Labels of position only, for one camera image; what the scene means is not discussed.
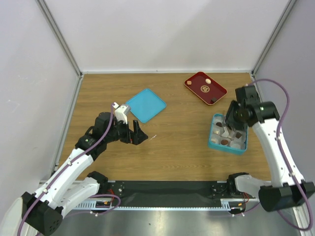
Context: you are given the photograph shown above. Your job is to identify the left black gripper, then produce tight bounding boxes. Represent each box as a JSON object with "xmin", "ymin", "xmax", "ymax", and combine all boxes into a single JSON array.
[{"xmin": 104, "ymin": 116, "xmax": 147, "ymax": 145}]

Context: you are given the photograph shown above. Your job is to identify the dark square chocolate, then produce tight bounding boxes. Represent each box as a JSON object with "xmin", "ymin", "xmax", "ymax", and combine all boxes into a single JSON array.
[{"xmin": 236, "ymin": 132, "xmax": 242, "ymax": 139}]

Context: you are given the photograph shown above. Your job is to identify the dark round chocolate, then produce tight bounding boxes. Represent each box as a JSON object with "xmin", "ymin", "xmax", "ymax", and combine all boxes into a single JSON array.
[{"xmin": 221, "ymin": 139, "xmax": 229, "ymax": 146}]

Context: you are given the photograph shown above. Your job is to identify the blue box lid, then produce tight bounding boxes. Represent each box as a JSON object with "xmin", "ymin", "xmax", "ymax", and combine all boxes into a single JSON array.
[{"xmin": 126, "ymin": 88, "xmax": 166, "ymax": 123}]

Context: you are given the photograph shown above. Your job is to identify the metal tongs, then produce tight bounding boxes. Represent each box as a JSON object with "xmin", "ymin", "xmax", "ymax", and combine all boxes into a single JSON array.
[{"xmin": 222, "ymin": 112, "xmax": 232, "ymax": 138}]

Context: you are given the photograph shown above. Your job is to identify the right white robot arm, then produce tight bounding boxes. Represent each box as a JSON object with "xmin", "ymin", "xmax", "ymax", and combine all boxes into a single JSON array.
[{"xmin": 225, "ymin": 86, "xmax": 315, "ymax": 212}]

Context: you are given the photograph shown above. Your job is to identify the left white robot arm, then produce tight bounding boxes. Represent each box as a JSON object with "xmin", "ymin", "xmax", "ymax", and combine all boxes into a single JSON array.
[{"xmin": 17, "ymin": 112, "xmax": 148, "ymax": 236}]

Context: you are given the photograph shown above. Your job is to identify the blue chocolate box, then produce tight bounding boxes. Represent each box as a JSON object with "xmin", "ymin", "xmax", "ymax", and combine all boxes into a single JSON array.
[{"xmin": 208, "ymin": 114, "xmax": 248, "ymax": 155}]

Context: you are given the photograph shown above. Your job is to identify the red tray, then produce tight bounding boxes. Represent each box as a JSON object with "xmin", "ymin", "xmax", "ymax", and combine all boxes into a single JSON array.
[{"xmin": 184, "ymin": 72, "xmax": 227, "ymax": 106}]

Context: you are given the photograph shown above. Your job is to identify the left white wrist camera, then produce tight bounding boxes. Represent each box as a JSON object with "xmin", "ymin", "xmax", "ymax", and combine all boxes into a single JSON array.
[{"xmin": 112, "ymin": 102, "xmax": 131, "ymax": 124}]

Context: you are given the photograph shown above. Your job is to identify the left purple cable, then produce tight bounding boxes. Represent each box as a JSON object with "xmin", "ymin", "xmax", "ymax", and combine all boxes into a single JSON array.
[{"xmin": 17, "ymin": 103, "xmax": 121, "ymax": 236}]

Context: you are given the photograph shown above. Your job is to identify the slotted cable duct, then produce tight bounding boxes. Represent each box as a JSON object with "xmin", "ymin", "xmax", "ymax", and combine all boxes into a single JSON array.
[{"xmin": 73, "ymin": 199, "xmax": 119, "ymax": 211}]

